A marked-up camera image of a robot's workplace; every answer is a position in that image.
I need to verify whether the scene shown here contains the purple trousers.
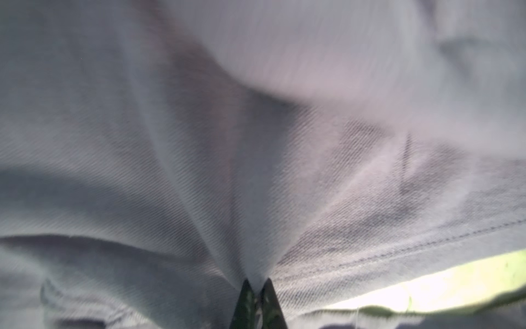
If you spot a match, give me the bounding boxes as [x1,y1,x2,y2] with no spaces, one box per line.
[1,1,525,328]

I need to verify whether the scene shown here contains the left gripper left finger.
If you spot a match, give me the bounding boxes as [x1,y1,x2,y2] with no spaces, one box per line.
[229,279,258,329]

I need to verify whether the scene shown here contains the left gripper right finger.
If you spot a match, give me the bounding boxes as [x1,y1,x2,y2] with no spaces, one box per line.
[260,278,288,329]

